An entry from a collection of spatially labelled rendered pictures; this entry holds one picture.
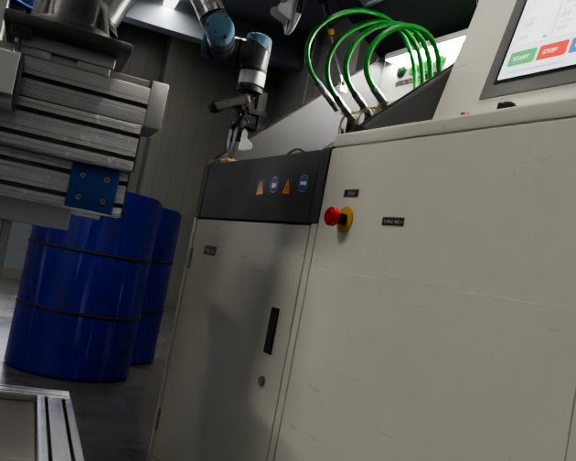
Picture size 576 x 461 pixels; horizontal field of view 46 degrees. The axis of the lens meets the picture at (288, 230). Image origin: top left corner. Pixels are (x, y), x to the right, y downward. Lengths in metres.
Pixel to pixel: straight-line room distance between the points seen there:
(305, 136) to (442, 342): 1.23
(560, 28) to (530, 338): 0.71
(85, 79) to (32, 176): 0.21
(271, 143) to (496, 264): 1.22
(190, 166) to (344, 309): 7.51
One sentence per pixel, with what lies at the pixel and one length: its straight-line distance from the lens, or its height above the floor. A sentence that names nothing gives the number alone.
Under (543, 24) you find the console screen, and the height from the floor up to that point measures 1.26.
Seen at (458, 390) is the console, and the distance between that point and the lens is 1.03.
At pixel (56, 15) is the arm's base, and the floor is 1.06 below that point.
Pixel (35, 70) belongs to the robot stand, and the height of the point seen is 0.95.
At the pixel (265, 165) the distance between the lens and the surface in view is 1.67.
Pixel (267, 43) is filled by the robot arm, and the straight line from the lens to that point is 2.00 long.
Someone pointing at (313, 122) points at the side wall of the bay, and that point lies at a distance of 2.18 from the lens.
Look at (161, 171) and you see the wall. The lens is 8.64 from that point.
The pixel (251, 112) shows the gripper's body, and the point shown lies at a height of 1.10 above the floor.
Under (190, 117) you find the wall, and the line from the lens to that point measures 8.79.
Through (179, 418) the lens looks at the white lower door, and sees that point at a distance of 1.91.
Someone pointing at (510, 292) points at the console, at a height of 0.71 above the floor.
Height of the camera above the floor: 0.68
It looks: 4 degrees up
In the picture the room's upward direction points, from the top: 11 degrees clockwise
